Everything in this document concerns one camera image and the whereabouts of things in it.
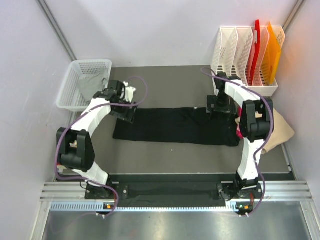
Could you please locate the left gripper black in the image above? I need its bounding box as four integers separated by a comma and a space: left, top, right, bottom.
109, 96, 138, 123

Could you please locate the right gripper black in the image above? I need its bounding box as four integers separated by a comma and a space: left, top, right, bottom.
206, 93, 236, 120

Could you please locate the black daisy print t shirt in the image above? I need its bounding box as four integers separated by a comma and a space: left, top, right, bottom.
113, 107, 240, 147

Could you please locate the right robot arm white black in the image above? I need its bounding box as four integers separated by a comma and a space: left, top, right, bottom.
207, 72, 274, 201

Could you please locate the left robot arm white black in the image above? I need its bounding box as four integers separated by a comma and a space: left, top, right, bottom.
55, 80, 138, 199

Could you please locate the grey cloth in basket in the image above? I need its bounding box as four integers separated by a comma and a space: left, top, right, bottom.
77, 71, 108, 102

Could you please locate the pink t shirt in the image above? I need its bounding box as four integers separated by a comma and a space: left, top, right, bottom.
235, 107, 243, 139

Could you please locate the white plastic mesh basket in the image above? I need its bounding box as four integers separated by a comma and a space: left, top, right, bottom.
56, 59, 112, 112

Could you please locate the beige t shirt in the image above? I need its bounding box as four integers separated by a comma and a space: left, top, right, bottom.
261, 109, 295, 154

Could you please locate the orange plastic folder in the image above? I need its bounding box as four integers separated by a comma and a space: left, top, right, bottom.
261, 22, 282, 86

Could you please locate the red plastic folder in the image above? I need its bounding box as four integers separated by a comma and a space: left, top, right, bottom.
248, 19, 261, 86

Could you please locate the red illustrated book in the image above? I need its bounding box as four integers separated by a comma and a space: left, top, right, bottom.
56, 163, 64, 173

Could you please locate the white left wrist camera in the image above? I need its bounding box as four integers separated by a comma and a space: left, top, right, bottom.
123, 81, 137, 103

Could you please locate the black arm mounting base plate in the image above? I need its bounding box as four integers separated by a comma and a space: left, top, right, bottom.
84, 181, 264, 201

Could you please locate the white slotted cable duct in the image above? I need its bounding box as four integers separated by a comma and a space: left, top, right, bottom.
49, 202, 250, 213

